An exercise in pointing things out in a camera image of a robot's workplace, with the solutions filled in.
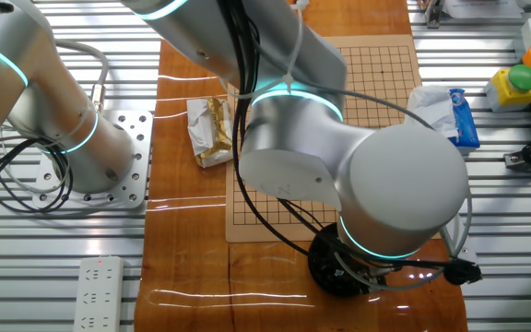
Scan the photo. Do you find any tan go board mat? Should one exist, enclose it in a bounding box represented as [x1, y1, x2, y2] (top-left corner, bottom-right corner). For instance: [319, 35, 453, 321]
[225, 34, 446, 244]

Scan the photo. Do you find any white and gold foil package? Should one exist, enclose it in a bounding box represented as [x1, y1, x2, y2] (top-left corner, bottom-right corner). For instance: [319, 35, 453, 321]
[185, 96, 235, 169]

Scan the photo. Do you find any glossy wooden plank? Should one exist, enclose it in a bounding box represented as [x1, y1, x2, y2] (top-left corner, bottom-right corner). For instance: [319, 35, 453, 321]
[134, 0, 470, 332]

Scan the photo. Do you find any black round stone bowl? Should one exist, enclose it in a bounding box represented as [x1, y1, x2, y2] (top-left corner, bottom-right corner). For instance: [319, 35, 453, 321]
[307, 223, 372, 298]

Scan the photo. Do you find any blue white packet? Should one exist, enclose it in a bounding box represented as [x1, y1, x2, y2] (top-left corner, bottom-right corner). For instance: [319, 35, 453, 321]
[406, 85, 460, 139]

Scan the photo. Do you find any white power strip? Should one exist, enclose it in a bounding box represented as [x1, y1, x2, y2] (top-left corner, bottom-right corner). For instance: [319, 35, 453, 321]
[72, 255, 124, 332]

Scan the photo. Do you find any yellow box green push button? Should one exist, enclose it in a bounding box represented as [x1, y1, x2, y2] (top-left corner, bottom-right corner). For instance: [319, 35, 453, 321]
[484, 64, 531, 113]

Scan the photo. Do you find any white paper sheet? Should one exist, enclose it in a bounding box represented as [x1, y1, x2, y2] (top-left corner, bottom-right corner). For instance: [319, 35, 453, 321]
[442, 0, 525, 19]

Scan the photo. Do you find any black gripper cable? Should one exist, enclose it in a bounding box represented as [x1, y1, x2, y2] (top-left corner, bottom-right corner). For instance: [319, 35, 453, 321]
[217, 0, 454, 273]

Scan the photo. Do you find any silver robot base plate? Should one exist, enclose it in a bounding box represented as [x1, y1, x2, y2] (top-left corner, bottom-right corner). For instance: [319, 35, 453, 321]
[31, 109, 155, 211]

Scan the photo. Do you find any thick grey robot cable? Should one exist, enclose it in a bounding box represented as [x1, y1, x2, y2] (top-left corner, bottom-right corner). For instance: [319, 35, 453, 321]
[53, 39, 111, 114]

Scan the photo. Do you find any black cable loop bundle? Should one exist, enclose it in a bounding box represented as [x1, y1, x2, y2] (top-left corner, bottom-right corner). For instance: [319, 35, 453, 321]
[0, 136, 74, 216]

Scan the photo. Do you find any black round cable connector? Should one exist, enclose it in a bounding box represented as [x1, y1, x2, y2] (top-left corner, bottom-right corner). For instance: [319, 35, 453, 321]
[442, 258, 483, 286]

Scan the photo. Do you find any bolted aluminium bracket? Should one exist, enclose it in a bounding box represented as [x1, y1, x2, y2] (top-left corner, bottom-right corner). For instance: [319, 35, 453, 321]
[423, 0, 446, 30]

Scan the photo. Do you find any aluminium corner bracket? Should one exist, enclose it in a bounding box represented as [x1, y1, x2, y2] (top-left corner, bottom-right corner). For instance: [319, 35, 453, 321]
[503, 151, 531, 173]

